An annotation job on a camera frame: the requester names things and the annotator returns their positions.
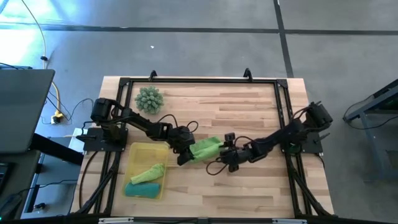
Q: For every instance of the bright green microfiber towel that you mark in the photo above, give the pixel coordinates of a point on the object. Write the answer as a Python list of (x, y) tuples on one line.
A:
[(206, 149)]

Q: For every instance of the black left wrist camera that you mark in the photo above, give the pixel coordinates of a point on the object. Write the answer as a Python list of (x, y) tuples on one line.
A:
[(184, 158)]

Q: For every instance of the teal microfiber towel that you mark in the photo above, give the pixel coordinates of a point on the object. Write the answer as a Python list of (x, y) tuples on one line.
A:
[(141, 190)]

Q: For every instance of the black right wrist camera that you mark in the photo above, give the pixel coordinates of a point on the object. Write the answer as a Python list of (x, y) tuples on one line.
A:
[(229, 139)]

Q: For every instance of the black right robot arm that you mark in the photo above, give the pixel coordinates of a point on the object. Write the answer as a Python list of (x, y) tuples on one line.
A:
[(280, 137)]

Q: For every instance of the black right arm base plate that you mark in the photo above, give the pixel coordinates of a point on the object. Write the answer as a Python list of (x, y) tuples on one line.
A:
[(312, 146)]

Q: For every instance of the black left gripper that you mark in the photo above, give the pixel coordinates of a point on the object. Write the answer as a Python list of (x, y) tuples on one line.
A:
[(182, 140)]

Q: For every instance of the white box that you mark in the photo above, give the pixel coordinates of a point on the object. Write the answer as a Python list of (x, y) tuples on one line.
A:
[(76, 137)]

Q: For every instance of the black operator desk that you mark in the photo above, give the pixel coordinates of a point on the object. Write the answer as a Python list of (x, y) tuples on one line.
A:
[(18, 174)]

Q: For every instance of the yellow power plug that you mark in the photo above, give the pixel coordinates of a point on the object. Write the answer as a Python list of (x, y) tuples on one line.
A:
[(57, 117)]

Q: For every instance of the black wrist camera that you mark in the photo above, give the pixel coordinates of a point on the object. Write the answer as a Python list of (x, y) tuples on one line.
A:
[(229, 139), (184, 158)]

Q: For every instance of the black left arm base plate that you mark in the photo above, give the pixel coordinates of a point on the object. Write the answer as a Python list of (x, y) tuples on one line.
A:
[(93, 144)]

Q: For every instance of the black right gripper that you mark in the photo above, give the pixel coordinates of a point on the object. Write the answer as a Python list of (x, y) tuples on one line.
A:
[(233, 157)]

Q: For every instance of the pale lime microfiber towel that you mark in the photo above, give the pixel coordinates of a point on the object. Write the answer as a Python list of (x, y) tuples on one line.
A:
[(149, 174)]

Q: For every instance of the black frame hook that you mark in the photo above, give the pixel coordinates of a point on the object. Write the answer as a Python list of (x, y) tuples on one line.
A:
[(247, 74), (151, 75)]

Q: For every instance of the blue-legged work table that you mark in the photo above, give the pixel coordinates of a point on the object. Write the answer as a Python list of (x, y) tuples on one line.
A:
[(382, 98)]

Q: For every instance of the silver aluminium extrusion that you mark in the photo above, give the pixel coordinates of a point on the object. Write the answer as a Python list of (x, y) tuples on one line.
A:
[(115, 220), (289, 221)]

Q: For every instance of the yellow translucent plastic basket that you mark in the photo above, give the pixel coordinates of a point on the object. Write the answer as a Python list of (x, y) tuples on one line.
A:
[(146, 152)]

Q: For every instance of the potted succulent plant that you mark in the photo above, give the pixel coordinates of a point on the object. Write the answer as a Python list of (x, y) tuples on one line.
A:
[(149, 99)]

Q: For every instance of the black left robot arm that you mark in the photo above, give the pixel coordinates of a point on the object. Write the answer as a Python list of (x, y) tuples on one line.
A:
[(136, 121)]

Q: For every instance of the green cloth towel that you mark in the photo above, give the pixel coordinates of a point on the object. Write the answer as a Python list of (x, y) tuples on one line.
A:
[(202, 80)]

